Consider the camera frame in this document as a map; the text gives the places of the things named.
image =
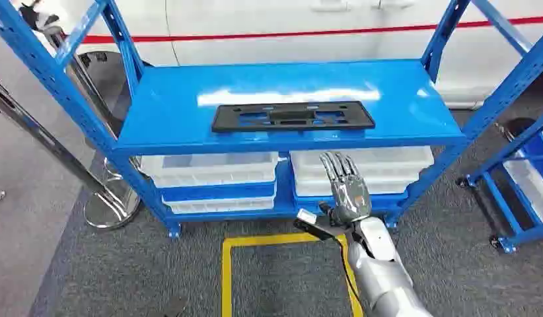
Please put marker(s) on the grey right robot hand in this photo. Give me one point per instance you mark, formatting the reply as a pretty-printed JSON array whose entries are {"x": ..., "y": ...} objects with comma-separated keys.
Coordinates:
[{"x": 350, "y": 197}]

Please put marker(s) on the black plastic panel with cutouts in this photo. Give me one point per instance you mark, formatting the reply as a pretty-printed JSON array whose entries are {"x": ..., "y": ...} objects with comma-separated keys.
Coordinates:
[{"x": 227, "y": 123}]

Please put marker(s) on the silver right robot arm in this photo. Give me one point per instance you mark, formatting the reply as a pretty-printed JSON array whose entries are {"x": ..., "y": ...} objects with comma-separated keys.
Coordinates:
[{"x": 381, "y": 271}]

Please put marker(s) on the white plastic bin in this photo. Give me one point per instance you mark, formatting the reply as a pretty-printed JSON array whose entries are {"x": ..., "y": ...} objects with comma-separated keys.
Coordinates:
[
  {"x": 529, "y": 183},
  {"x": 219, "y": 204},
  {"x": 210, "y": 168},
  {"x": 385, "y": 187},
  {"x": 385, "y": 159}
]

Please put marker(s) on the small blue wheeled rack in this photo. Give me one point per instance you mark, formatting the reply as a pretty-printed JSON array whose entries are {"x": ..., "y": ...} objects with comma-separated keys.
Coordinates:
[{"x": 499, "y": 201}]

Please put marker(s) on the white car body red stripe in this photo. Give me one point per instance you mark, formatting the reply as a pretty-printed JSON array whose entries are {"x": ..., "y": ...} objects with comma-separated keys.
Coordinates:
[{"x": 297, "y": 48}]

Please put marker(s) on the blue steel shelf rack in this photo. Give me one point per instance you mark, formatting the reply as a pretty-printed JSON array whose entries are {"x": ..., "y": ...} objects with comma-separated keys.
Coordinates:
[{"x": 175, "y": 109}]

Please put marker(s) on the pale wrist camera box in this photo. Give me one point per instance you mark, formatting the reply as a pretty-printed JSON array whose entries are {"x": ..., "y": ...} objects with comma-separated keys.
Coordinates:
[{"x": 306, "y": 216}]

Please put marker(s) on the steel stanchion post with base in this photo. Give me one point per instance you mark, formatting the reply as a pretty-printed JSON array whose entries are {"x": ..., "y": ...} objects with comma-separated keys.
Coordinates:
[{"x": 44, "y": 135}]

